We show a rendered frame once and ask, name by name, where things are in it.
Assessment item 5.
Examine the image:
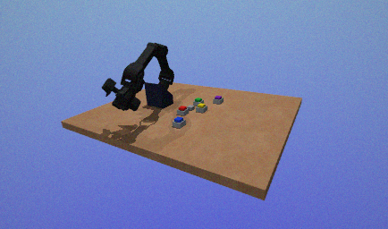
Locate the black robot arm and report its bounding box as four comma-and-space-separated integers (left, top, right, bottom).
112, 42, 174, 111

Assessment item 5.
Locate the red button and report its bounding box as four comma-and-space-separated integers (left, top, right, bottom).
177, 106, 189, 115

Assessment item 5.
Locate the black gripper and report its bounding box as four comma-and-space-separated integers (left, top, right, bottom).
102, 78, 141, 111

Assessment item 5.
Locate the yellow button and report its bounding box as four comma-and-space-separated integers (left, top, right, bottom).
196, 103, 207, 113

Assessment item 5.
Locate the green button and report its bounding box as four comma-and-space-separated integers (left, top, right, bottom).
193, 98, 204, 106

